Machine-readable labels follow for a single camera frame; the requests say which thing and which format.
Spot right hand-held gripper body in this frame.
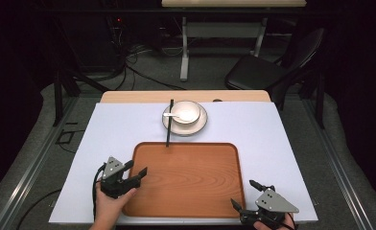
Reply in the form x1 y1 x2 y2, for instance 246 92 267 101
239 184 300 230

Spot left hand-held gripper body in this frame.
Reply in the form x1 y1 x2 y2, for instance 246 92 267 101
99 155 143 200

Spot person's right hand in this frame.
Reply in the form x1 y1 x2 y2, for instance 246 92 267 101
252 212 296 230

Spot person's left hand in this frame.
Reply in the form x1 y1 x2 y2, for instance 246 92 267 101
94 186 138 223

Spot white table mat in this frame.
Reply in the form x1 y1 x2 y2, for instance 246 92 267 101
48 102 319 225

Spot brown wooden tray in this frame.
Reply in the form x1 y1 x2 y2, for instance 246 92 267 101
122 141 247 219

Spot black chopsticks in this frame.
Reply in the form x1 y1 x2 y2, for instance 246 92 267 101
165 99 176 149

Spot white ceramic spoon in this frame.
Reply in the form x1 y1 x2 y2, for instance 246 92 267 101
162 111 194 123

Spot light wooden table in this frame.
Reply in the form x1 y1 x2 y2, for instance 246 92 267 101
99 89 272 104

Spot white dark-rimmed plate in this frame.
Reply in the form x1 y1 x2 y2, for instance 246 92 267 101
161 102 209 137

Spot white ceramic bowl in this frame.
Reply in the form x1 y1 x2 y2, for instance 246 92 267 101
170 101 201 126

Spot black metal stand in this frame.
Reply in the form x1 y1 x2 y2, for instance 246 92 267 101
52 67 111 127

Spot black chair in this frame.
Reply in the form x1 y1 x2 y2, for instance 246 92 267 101
223 27 326 121

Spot white-framed desk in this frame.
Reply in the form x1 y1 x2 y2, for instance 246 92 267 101
160 0 308 82

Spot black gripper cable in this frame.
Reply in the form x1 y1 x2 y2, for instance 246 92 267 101
91 163 107 222

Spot aluminium floor rail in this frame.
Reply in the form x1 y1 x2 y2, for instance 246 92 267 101
0 95 79 230
300 95 374 230

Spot black floor cable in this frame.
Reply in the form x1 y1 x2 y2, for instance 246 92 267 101
15 189 62 230

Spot bundle of floor cables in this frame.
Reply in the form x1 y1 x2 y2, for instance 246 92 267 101
107 15 187 92

